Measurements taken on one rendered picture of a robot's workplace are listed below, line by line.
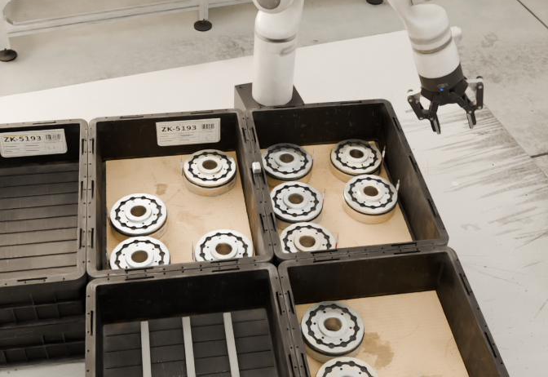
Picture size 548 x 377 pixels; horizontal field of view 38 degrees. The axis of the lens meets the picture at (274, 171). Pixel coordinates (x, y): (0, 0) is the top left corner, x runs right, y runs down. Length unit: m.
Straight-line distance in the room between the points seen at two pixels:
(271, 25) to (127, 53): 1.75
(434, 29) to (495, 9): 2.56
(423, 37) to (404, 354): 0.52
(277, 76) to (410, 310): 0.62
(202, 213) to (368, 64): 0.80
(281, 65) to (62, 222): 0.57
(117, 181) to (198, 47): 1.88
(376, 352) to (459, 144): 0.74
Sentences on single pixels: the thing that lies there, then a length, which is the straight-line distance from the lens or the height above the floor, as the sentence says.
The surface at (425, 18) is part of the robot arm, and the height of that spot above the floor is 1.22.
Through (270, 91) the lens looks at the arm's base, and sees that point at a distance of 1.75.
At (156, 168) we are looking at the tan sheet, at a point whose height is 0.83.
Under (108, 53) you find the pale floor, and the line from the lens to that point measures 3.38.
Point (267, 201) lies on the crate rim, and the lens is 1.37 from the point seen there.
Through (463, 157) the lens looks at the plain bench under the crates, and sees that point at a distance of 1.88.
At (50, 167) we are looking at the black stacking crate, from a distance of 1.61.
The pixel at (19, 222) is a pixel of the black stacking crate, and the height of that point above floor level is 0.83.
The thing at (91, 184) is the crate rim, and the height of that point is 0.93.
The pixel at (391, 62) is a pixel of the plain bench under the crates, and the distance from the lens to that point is 2.14.
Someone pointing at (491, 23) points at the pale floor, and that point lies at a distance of 3.77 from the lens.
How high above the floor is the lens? 1.90
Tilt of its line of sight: 43 degrees down
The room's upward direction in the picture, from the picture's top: 3 degrees clockwise
